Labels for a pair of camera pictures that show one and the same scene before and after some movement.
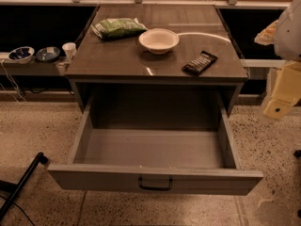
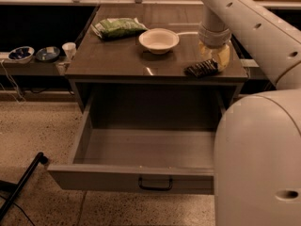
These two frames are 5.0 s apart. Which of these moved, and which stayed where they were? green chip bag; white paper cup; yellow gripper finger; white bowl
Moved: yellow gripper finger
Stayed: green chip bag; white bowl; white paper cup
